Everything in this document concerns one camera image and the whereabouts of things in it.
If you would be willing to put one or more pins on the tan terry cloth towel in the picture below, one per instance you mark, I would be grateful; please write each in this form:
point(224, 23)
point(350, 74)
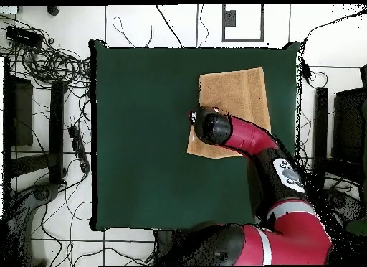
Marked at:
point(235, 89)

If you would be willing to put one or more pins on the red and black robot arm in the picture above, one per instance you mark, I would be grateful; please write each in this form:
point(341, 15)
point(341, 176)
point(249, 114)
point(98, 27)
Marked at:
point(286, 235)

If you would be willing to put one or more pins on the flat black box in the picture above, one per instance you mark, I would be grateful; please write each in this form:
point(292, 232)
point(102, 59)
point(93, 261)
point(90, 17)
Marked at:
point(23, 36)

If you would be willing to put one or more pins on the dark green table cloth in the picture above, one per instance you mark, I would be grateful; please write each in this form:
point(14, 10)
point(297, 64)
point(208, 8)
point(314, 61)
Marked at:
point(143, 163)

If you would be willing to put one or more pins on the long black power strip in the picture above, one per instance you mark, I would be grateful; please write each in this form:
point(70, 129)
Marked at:
point(78, 147)

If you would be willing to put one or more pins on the black upright bar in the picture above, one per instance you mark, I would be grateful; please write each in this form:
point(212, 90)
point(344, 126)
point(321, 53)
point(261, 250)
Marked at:
point(321, 120)

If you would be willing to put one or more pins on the black metal stand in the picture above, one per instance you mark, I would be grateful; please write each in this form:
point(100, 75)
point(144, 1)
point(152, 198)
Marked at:
point(163, 247)

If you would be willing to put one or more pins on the black T-shaped floor stand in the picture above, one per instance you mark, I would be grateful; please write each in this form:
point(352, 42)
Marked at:
point(56, 120)

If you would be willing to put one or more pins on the dark cabinet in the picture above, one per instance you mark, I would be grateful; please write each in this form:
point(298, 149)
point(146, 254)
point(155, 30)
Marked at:
point(348, 120)

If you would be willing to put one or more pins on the dark brown box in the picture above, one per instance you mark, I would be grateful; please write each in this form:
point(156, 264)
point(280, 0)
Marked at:
point(23, 112)

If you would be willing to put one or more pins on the dark grey floor base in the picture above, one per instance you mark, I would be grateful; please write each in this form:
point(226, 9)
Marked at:
point(344, 203)

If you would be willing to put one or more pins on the small round black object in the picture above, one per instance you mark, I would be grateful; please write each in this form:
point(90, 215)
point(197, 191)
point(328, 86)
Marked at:
point(52, 10)

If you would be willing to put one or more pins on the dark green object on floor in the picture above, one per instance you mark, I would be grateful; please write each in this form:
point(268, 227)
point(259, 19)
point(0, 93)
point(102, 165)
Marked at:
point(358, 226)

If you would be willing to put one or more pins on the grey chair base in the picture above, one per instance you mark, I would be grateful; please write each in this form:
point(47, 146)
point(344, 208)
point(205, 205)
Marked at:
point(20, 221)

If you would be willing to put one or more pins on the grey rectangular floor frame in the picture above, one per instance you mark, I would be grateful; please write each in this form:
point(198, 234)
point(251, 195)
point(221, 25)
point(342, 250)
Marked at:
point(242, 40)

